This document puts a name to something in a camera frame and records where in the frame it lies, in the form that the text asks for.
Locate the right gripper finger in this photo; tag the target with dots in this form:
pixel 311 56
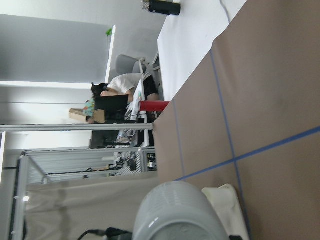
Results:
pixel 235 237

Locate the grey plastic cup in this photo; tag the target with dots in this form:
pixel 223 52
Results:
pixel 177 210

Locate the white plastic tray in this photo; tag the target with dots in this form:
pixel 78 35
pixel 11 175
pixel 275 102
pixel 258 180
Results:
pixel 225 202

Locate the red cylinder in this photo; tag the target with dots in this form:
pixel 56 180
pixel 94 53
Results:
pixel 153 106

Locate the person in white shirt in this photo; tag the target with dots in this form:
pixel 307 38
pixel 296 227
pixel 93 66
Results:
pixel 126 85

